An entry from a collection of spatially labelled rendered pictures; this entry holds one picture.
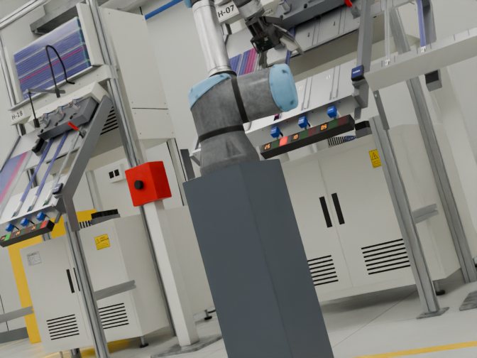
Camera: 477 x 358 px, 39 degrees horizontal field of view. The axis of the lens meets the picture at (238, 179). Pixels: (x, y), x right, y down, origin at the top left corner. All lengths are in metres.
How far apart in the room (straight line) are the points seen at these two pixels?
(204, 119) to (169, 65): 3.45
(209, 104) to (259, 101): 0.12
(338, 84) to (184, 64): 2.81
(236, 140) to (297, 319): 0.44
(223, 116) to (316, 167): 1.01
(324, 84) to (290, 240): 0.83
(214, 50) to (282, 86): 0.56
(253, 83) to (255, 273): 0.45
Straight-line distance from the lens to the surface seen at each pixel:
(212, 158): 1.61
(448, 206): 2.65
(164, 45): 5.11
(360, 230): 2.54
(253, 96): 1.62
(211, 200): 1.60
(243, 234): 1.56
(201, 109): 1.64
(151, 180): 2.79
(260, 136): 2.36
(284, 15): 2.70
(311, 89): 2.35
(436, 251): 2.46
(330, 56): 2.94
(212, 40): 2.16
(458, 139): 2.20
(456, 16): 4.15
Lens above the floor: 0.39
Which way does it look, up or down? 5 degrees up
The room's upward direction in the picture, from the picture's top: 15 degrees counter-clockwise
